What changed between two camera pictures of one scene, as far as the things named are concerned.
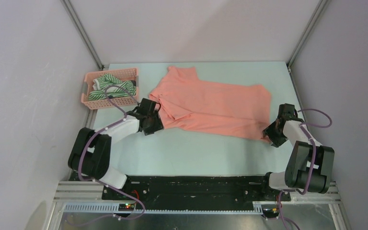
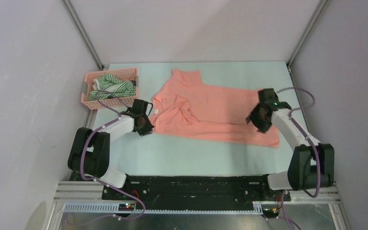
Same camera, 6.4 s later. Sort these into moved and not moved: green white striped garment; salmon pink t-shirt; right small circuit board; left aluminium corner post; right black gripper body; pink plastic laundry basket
Moved: salmon pink t-shirt; right black gripper body
Not moved: pink plastic laundry basket; right small circuit board; green white striped garment; left aluminium corner post
